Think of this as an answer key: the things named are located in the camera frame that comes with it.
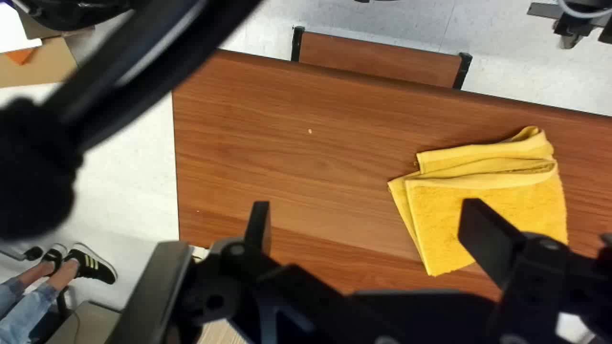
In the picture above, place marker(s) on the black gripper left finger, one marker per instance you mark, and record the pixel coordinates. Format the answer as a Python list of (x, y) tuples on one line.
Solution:
[(258, 224)]

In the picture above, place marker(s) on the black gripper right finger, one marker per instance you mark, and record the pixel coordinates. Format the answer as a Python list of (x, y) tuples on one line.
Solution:
[(489, 233)]

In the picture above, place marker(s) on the yellow towel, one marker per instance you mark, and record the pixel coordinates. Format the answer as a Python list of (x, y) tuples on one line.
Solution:
[(489, 191)]

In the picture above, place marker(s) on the black striped sneaker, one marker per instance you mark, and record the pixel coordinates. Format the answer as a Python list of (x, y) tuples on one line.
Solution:
[(51, 256), (91, 262)]

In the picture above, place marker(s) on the black metal stand base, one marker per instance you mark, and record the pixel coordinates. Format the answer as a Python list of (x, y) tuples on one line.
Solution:
[(573, 21)]

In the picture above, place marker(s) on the seated person in blue jeans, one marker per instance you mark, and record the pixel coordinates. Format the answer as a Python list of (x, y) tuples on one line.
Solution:
[(28, 298)]

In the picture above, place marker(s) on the large brown cardboard box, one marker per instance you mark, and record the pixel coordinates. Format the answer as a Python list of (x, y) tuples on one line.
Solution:
[(38, 65)]

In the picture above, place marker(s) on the white paper sheet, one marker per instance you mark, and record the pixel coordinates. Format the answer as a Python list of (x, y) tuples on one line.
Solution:
[(15, 31)]

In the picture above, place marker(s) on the dark metal table frame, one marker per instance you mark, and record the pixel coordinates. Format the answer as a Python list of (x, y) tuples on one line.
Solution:
[(296, 44)]

